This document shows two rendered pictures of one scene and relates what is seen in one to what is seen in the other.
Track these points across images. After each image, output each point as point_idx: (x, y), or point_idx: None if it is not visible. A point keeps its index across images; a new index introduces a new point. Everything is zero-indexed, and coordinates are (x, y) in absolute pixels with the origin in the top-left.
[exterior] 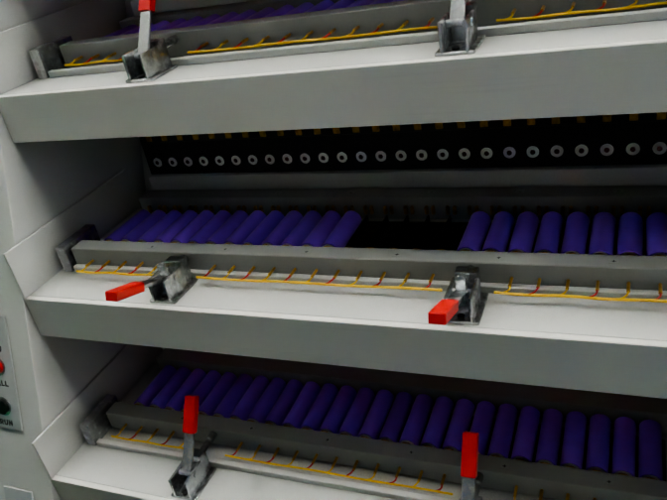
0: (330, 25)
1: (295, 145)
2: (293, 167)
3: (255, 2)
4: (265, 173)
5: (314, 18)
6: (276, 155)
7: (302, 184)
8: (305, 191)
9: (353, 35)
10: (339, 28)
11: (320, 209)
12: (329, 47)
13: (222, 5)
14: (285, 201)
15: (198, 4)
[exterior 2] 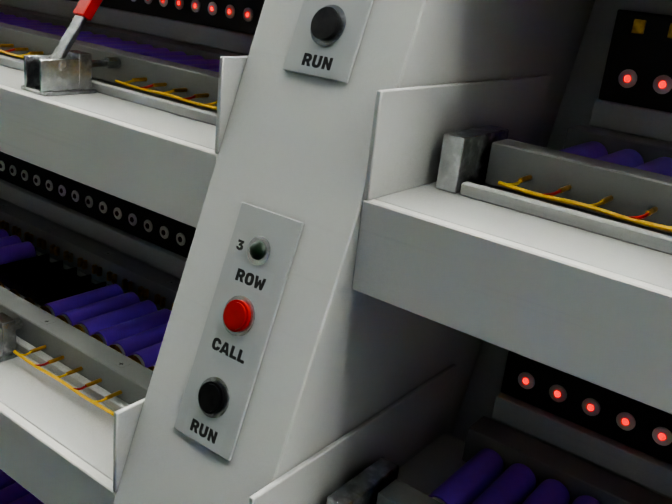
0: (24, 43)
1: (32, 164)
2: (28, 185)
3: (48, 16)
4: (7, 183)
5: (15, 32)
6: (18, 168)
7: (28, 205)
8: (23, 213)
9: (23, 56)
10: (30, 49)
11: (23, 234)
12: (0, 60)
13: (31, 11)
14: (1, 215)
15: (18, 4)
